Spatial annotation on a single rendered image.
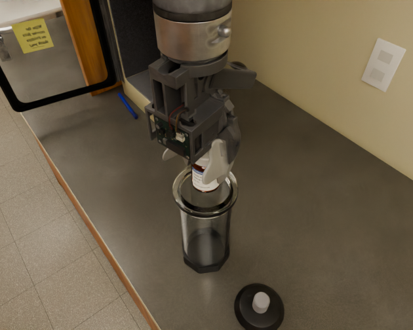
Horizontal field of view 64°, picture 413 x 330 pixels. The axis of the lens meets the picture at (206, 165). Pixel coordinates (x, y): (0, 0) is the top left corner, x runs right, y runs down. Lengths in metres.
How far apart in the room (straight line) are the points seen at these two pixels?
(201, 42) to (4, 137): 2.46
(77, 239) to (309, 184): 1.39
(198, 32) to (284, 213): 0.57
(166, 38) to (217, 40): 0.05
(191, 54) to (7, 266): 1.80
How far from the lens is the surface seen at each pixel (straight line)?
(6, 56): 0.99
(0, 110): 2.99
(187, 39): 0.32
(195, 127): 0.36
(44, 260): 1.96
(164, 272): 0.72
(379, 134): 1.01
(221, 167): 0.46
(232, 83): 0.42
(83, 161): 0.95
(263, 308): 0.63
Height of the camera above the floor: 1.59
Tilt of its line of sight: 48 degrees down
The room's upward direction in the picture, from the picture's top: straight up
